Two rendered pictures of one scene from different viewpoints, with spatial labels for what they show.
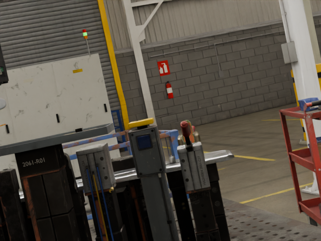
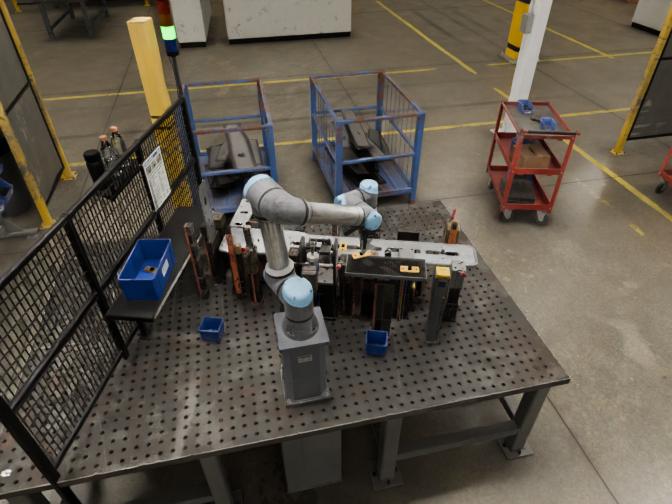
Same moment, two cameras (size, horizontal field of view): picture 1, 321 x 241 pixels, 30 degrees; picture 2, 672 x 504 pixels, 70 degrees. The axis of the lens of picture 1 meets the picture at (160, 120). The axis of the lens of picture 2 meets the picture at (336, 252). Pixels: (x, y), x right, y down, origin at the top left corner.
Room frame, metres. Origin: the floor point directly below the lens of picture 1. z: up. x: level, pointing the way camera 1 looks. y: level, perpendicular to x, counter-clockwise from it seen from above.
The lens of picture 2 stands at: (-0.22, 0.43, 2.58)
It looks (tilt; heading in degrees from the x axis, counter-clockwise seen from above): 39 degrees down; 4
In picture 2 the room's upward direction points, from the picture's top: straight up
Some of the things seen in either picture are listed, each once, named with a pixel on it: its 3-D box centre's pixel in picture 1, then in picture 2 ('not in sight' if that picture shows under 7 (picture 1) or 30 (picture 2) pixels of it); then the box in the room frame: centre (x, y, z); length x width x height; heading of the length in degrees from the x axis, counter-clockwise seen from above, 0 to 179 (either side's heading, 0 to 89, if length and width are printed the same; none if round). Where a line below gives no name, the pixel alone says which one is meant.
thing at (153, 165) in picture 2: not in sight; (156, 178); (1.96, 1.53, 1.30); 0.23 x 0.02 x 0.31; 177
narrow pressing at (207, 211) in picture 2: not in sight; (207, 210); (1.86, 1.25, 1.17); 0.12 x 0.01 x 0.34; 177
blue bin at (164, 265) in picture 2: not in sight; (148, 268); (1.46, 1.44, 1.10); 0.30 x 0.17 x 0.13; 4
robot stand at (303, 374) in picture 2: not in sight; (302, 357); (1.13, 0.66, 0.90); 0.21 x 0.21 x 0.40; 16
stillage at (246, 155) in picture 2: not in sight; (230, 149); (3.94, 1.72, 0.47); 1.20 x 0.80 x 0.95; 15
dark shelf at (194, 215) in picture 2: not in sight; (168, 256); (1.65, 1.43, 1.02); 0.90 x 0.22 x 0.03; 177
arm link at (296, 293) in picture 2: not in sight; (297, 297); (1.13, 0.67, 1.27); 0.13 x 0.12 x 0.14; 37
